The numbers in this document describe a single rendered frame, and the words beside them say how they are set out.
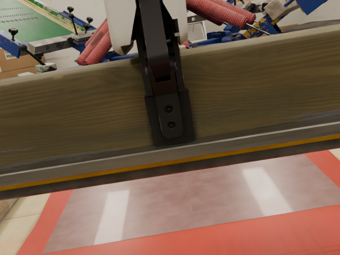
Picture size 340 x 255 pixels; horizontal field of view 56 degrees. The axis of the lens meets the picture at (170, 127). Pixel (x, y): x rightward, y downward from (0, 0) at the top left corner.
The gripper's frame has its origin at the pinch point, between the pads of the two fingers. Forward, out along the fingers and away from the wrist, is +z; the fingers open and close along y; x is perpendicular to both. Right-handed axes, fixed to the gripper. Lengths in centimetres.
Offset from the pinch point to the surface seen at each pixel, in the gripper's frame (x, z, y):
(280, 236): 8.5, 14.7, -1.1
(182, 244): -1.1, 14.8, -2.1
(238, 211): 5.5, 14.7, -6.1
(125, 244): -7.2, 14.8, -3.6
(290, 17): 185, 26, -460
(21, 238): -20.3, 14.9, -8.0
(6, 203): -25.0, 13.7, -14.9
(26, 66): -188, 26, -416
